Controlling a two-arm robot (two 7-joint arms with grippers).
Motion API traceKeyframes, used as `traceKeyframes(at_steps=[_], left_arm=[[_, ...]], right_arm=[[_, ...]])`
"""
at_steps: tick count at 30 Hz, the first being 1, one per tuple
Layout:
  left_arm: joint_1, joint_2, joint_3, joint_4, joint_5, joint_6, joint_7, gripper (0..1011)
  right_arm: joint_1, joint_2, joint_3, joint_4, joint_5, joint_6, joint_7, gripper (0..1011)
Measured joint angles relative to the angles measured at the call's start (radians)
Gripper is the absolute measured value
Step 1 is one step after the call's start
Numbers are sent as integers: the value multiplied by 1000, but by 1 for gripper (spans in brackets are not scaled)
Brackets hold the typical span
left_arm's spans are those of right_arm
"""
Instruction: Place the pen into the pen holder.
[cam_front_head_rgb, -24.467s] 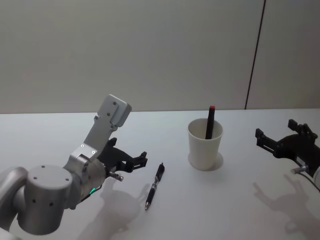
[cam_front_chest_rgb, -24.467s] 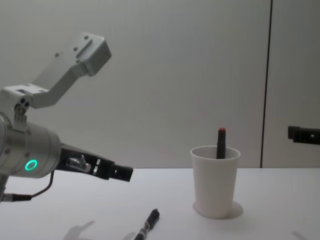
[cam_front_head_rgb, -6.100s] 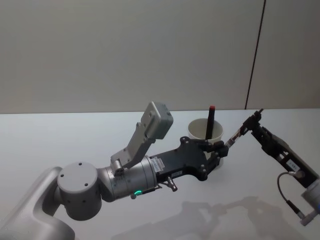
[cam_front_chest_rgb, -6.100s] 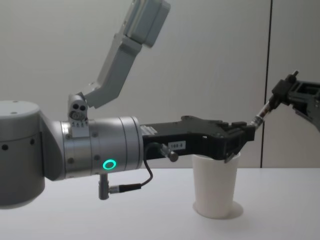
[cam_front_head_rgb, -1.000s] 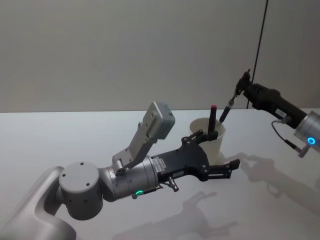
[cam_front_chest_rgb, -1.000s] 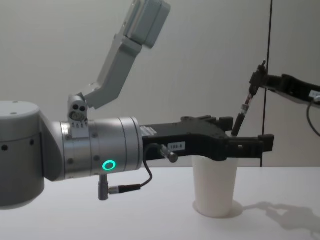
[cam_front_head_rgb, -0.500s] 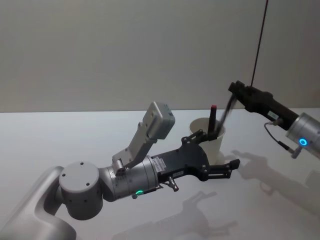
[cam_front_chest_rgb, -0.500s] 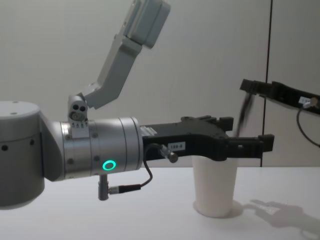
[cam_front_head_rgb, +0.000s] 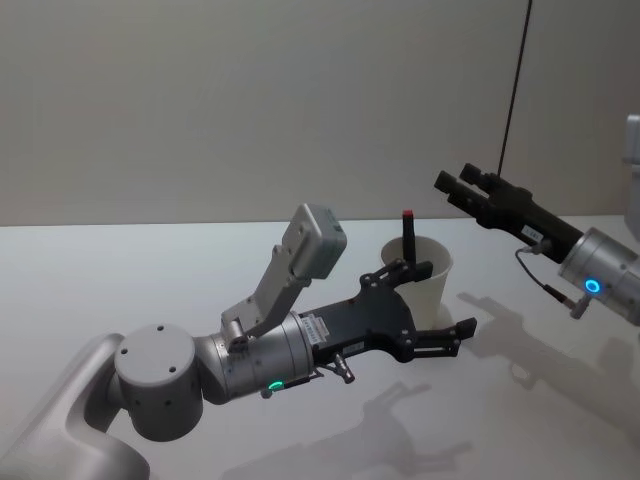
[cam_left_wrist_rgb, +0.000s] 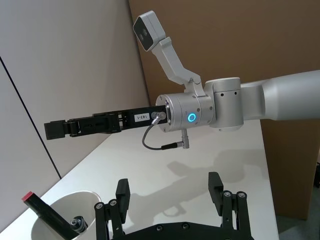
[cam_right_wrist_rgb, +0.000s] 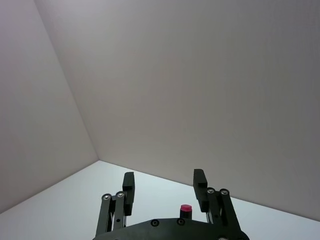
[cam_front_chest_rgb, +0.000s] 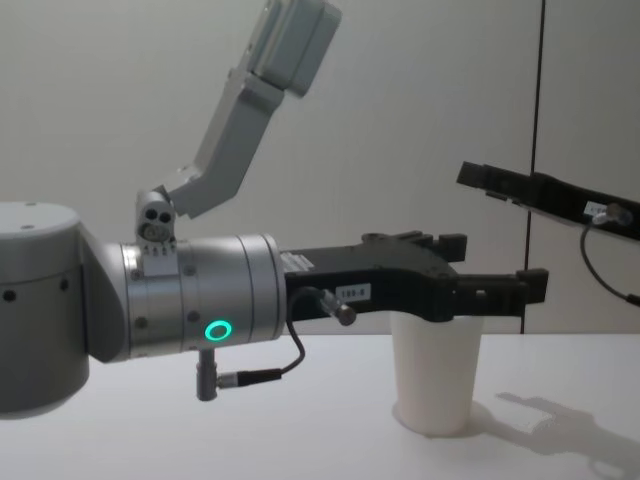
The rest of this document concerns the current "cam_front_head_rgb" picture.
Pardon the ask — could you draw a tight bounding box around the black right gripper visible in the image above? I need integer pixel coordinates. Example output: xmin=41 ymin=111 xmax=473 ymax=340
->
xmin=433 ymin=162 xmax=585 ymax=265

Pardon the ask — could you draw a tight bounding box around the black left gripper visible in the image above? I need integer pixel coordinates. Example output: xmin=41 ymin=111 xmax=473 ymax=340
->
xmin=298 ymin=258 xmax=478 ymax=365

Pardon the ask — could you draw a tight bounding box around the white paper cup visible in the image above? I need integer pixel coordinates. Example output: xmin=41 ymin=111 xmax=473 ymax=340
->
xmin=379 ymin=235 xmax=454 ymax=332

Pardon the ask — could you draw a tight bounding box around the black pen with red cap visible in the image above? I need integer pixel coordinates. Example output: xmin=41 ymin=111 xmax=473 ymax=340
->
xmin=401 ymin=209 xmax=419 ymax=267

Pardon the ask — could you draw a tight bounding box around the white table cloth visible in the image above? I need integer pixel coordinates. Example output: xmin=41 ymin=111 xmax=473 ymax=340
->
xmin=0 ymin=213 xmax=640 ymax=480

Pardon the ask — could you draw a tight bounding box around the thin dark left gripper cable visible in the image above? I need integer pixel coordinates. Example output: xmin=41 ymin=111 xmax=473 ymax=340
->
xmin=259 ymin=349 xmax=357 ymax=399

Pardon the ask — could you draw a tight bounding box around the thin dark gripper cable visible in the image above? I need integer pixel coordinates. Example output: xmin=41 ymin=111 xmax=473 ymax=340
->
xmin=514 ymin=241 xmax=592 ymax=319
xmin=259 ymin=349 xmax=357 ymax=399

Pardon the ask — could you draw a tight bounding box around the thin dark hanging cable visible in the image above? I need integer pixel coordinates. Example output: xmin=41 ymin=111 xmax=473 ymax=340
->
xmin=498 ymin=0 xmax=533 ymax=177

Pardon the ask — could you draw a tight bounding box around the thin dark right gripper cable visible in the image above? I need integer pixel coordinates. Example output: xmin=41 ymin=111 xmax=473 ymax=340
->
xmin=514 ymin=241 xmax=592 ymax=319

